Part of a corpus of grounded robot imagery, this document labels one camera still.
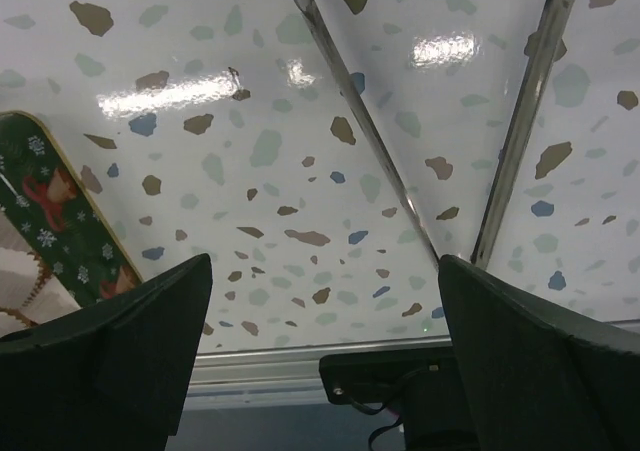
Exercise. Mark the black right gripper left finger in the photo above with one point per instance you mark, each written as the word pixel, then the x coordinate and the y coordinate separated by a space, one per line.
pixel 110 376

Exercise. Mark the steel tongs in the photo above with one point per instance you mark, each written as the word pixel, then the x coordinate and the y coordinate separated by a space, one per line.
pixel 554 17

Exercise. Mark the aluminium front rail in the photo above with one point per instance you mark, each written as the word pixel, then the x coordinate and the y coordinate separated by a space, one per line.
pixel 276 377

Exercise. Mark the green christmas cookie tin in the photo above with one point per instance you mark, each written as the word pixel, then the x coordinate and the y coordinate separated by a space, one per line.
pixel 57 252

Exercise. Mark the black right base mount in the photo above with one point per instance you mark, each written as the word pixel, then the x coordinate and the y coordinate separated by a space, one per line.
pixel 421 387

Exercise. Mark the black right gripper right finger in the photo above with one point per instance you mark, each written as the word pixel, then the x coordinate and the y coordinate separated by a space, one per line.
pixel 538 376

